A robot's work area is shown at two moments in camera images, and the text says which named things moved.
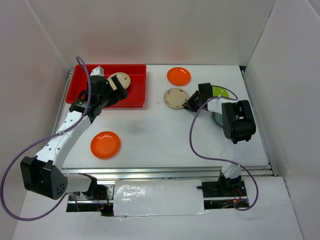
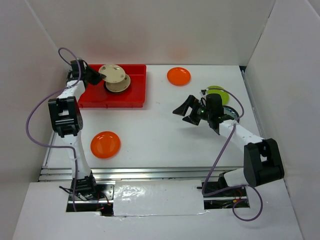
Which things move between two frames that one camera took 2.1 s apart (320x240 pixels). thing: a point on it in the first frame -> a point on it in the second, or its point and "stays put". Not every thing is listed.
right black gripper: (190, 104) -> (182, 110)
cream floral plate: (174, 98) -> (114, 73)
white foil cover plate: (157, 197) stays put
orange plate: (105, 145) stays put
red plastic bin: (136, 89) stays put
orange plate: (178, 76) stays put
